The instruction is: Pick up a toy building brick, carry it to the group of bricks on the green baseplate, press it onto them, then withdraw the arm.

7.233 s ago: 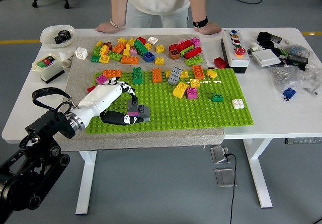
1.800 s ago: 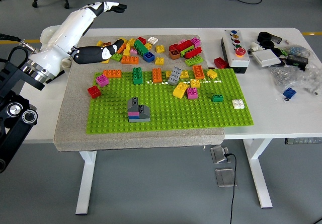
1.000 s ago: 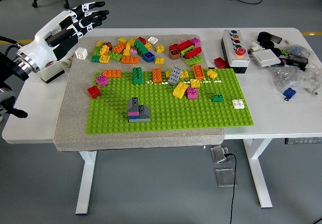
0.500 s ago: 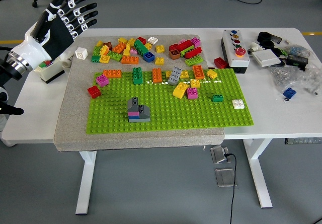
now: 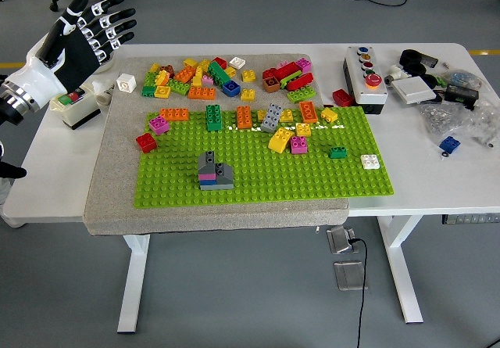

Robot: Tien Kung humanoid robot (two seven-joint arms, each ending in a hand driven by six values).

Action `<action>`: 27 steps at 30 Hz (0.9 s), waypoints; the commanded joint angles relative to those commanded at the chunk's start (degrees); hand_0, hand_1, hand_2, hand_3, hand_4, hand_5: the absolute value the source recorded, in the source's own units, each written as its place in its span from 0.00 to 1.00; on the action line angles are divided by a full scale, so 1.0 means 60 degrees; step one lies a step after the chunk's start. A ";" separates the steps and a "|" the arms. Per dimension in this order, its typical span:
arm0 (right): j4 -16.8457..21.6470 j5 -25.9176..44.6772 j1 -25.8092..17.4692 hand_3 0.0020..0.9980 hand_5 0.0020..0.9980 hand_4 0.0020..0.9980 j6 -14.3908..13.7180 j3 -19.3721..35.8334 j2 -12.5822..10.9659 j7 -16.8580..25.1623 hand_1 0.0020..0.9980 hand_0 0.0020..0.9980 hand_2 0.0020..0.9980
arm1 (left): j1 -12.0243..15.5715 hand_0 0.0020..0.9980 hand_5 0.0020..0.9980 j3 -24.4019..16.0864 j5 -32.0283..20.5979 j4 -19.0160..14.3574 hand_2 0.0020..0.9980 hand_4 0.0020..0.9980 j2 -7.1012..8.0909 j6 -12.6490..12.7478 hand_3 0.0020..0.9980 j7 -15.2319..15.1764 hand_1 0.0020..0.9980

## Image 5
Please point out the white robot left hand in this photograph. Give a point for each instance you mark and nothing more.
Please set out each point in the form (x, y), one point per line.
(74, 58)

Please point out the grey sloped toy brick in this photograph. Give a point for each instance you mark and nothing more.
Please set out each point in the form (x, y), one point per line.
(206, 165)
(224, 176)

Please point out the pink square toy brick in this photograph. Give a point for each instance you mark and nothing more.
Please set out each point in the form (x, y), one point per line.
(303, 65)
(207, 176)
(299, 145)
(159, 125)

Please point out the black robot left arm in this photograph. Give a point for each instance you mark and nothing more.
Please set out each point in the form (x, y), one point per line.
(17, 97)

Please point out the small green toy brick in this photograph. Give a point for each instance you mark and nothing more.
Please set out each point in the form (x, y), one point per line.
(337, 152)
(148, 90)

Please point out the yellow and orange brick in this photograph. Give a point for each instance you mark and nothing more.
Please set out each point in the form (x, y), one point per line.
(162, 78)

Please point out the brown toy brick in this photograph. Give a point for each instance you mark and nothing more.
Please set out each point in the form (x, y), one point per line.
(270, 85)
(167, 68)

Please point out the red square toy brick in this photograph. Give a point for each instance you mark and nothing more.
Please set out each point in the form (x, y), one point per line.
(146, 143)
(343, 97)
(268, 73)
(220, 62)

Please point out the orange long toy brick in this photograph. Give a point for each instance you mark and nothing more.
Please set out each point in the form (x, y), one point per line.
(174, 114)
(308, 112)
(201, 93)

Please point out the small pink toy brick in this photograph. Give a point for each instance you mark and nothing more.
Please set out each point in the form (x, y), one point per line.
(208, 81)
(282, 64)

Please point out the green long toy brick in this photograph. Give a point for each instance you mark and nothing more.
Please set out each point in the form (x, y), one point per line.
(213, 118)
(217, 72)

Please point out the blue square toy brick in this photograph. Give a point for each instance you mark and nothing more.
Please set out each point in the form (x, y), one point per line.
(449, 144)
(231, 88)
(207, 182)

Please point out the white square toy brick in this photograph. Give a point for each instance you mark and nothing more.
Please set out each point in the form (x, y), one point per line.
(370, 161)
(237, 63)

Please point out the grey flat toy brick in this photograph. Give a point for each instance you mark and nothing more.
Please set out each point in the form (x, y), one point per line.
(216, 187)

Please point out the grey long toy brick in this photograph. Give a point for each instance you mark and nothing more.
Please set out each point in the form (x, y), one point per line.
(271, 119)

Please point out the large red toy brick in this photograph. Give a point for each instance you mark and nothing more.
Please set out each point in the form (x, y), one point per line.
(287, 71)

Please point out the lime flat toy brick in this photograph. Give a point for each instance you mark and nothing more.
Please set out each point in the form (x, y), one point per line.
(293, 75)

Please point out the yellow curved toy brick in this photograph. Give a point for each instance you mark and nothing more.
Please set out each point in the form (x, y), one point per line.
(280, 140)

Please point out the red curved toy brick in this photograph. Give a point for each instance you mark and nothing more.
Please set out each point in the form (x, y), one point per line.
(300, 82)

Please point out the lime long toy brick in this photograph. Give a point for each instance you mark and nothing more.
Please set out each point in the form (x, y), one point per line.
(301, 95)

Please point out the green baseplate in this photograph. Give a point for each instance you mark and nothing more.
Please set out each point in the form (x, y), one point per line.
(273, 176)

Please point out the white cube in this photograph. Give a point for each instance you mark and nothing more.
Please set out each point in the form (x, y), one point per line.
(126, 83)

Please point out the grey-brown mat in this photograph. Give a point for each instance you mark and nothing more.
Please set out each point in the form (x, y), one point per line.
(234, 217)

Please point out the white table leg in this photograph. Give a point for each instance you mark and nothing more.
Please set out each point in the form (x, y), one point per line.
(134, 285)
(402, 270)

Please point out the push-button control box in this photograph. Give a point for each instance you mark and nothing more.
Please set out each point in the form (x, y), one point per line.
(369, 94)

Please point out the white pipe fitting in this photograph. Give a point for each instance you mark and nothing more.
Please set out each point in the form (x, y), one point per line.
(395, 73)

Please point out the black tape roll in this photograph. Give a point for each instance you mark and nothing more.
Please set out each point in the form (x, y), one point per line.
(420, 70)
(403, 56)

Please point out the small grey black device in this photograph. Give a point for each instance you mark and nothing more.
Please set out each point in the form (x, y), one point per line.
(430, 60)

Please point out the green plastic clip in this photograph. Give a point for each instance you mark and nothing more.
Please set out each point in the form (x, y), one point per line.
(441, 81)

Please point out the clear bag of screws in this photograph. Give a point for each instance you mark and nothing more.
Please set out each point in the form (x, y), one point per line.
(439, 118)

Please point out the clear bag blue parts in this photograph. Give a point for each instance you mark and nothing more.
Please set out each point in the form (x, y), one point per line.
(461, 77)

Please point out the black power adapter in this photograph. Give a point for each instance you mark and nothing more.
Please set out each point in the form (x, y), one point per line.
(461, 94)

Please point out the clear bag of parts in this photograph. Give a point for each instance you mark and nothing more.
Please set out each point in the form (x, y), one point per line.
(486, 125)

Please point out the table height control panel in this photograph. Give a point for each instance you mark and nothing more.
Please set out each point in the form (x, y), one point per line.
(470, 219)

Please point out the white red-green switch box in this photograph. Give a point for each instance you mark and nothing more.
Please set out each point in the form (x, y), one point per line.
(80, 111)

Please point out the white switch panel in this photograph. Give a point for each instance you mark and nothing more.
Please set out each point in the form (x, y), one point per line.
(413, 91)

